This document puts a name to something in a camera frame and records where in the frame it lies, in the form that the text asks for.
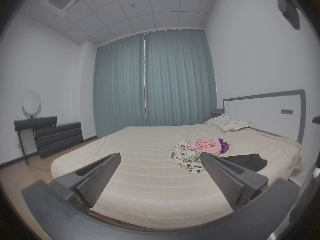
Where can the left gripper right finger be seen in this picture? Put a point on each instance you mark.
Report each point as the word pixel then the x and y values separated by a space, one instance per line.
pixel 230 181

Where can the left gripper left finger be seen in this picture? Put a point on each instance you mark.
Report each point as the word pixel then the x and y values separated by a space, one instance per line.
pixel 95 179

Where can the black T-shirt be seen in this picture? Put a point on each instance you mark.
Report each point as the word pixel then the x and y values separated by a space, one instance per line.
pixel 250 161

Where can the purple garment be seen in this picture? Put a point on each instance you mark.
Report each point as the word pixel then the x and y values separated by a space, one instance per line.
pixel 223 146

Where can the pink garment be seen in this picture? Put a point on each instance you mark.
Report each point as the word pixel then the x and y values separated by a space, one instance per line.
pixel 205 146

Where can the white printed pyjama top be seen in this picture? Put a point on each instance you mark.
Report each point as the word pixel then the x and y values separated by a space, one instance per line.
pixel 185 156

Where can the bed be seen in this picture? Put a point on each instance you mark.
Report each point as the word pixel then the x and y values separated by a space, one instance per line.
pixel 150 159

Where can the white printed pillow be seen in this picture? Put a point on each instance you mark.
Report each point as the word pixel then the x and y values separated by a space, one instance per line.
pixel 227 122

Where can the grey bedside table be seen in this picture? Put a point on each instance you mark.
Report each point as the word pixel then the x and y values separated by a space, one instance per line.
pixel 216 114

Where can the dark dressing table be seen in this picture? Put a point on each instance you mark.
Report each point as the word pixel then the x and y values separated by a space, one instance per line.
pixel 35 122

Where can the round mirror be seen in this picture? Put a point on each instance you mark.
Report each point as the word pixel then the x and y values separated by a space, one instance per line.
pixel 31 104

